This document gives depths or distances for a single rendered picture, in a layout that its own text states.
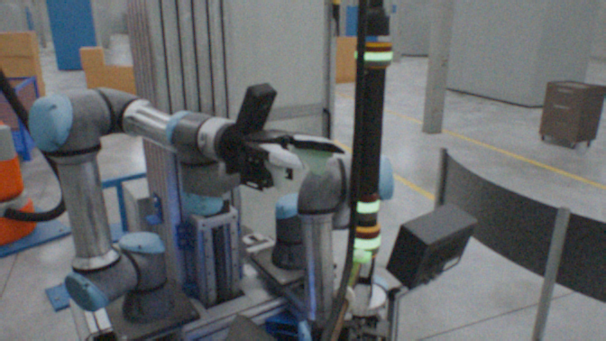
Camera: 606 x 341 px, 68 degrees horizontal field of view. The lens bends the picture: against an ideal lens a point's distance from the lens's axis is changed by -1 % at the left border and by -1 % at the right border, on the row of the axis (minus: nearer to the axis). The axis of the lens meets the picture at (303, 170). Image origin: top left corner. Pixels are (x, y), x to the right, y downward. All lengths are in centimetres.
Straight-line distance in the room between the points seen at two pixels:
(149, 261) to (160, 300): 13
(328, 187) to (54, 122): 61
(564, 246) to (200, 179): 206
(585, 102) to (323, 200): 654
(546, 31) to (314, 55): 799
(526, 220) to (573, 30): 858
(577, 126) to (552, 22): 351
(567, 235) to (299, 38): 177
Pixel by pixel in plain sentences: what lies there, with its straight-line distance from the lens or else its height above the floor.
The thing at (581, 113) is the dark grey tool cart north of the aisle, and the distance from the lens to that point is 744.
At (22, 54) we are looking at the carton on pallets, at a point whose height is 126.
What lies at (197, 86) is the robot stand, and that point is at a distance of 141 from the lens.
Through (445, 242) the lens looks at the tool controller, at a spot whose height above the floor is 120.
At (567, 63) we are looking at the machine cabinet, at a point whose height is 89.
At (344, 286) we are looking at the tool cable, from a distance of 51.
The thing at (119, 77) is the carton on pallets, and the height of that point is 68.
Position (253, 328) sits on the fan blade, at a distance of 71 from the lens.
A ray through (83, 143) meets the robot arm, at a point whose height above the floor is 158.
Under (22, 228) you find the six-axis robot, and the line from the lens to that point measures 454.
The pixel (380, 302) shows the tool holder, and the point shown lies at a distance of 67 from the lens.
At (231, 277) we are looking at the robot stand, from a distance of 157.
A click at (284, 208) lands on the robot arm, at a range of 146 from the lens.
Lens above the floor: 185
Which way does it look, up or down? 19 degrees down
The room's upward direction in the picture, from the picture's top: straight up
